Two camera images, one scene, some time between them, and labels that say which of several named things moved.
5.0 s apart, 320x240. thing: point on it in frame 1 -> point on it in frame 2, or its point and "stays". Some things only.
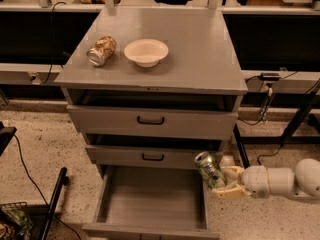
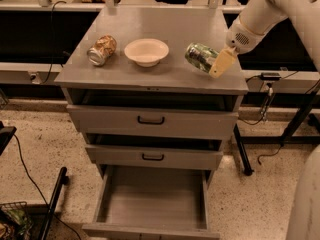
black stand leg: [62, 181] stays
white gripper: [254, 181] -> [240, 37]
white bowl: [146, 53] stays
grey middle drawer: [153, 149] stays
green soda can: [209, 170] -> [200, 55]
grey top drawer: [155, 113] stays
